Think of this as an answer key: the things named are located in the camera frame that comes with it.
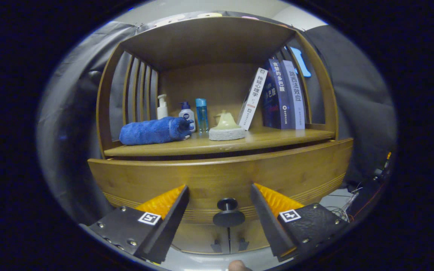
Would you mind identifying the wooden countertop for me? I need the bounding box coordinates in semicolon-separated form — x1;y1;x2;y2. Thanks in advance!
104;126;336;157

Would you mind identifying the black round drawer knob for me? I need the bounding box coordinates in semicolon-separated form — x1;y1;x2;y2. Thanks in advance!
212;198;246;228

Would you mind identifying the wooden cabinet door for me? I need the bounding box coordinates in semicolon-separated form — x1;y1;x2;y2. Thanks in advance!
172;222;229;254
229;218;274;253

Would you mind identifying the dark equipment with cables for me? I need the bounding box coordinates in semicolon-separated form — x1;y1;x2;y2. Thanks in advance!
347;151;393;222

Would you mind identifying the light purple book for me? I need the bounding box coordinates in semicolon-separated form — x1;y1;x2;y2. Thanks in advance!
280;60;306;130

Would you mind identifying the white bottle with blue cap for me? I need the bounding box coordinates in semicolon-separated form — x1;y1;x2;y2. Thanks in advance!
179;102;196;132

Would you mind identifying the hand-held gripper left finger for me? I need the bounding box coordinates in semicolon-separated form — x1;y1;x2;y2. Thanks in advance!
79;184;190;264

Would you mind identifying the clear blue bottle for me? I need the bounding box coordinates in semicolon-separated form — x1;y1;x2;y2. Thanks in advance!
196;98;209;133

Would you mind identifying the pale green dish scrubber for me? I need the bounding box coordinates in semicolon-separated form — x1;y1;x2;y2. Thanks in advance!
209;112;246;141

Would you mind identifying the wooden drawer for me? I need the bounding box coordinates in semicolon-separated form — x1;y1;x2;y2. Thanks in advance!
88;138;354;225

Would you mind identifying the dark blue book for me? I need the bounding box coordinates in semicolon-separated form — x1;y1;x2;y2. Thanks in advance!
261;58;292;129

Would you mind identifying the blue folded towel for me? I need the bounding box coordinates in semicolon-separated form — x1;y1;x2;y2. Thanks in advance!
119;116;192;146

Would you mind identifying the white pump bottle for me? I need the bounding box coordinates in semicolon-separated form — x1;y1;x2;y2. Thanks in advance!
157;94;168;120

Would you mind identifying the white book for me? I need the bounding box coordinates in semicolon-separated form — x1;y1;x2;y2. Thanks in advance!
237;67;269;131

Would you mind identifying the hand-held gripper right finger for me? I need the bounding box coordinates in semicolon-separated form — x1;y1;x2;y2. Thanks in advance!
250;183;353;262

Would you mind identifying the wooden cabinet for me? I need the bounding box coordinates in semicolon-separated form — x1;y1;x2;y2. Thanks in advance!
96;16;339;256

